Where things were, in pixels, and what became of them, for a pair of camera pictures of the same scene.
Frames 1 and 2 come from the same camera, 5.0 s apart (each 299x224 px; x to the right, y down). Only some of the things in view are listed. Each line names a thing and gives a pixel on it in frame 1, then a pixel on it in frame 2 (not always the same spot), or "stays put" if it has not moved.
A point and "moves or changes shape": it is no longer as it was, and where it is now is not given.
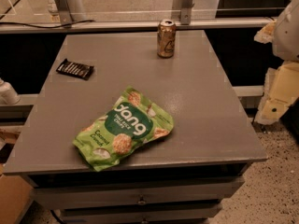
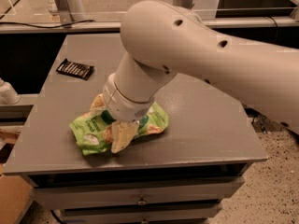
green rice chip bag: (132, 121) moves or changes shape
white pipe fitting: (7, 94) stays put
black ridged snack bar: (83, 71) stays put
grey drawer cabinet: (184, 176) stays put
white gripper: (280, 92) -> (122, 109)
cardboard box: (16, 197) stays put
